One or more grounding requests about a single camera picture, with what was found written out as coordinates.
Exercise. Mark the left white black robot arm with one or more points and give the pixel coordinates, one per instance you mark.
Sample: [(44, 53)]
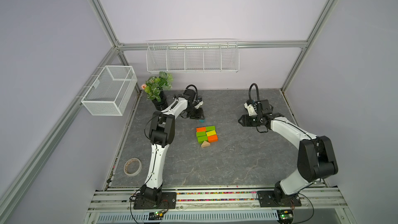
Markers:
[(161, 135)]

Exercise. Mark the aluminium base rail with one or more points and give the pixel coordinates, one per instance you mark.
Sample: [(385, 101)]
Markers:
[(216, 199)]

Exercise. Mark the orange block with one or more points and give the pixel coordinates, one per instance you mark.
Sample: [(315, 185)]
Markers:
[(202, 129), (212, 138)]

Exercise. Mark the white mesh side basket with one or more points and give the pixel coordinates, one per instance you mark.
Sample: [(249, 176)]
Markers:
[(111, 91)]

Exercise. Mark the yellow block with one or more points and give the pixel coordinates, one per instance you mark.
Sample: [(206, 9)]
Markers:
[(211, 133)]

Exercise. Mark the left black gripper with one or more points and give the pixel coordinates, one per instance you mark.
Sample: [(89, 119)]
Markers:
[(198, 115)]

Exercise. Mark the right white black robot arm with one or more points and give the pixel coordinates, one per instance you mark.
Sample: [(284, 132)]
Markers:
[(315, 160)]

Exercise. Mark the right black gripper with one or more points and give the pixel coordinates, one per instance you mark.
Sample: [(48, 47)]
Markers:
[(244, 121)]

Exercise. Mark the white vented cable duct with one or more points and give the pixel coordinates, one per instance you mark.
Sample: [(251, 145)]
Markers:
[(174, 217)]

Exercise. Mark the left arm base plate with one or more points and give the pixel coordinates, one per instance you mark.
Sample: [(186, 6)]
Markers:
[(166, 200)]

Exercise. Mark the green potted plant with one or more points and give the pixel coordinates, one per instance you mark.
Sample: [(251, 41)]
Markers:
[(155, 86)]

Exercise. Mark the green block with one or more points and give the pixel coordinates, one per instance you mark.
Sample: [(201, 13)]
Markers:
[(200, 134), (202, 139), (210, 128)]

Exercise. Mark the tan wooden triangle block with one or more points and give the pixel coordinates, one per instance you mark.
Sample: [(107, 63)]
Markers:
[(205, 144)]

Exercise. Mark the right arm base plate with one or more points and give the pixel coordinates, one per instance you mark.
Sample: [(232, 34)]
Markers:
[(277, 198)]

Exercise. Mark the long white wire basket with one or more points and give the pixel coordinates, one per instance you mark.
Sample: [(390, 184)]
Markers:
[(193, 56)]

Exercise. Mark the tape roll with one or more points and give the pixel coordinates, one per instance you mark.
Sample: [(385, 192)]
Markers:
[(132, 167)]

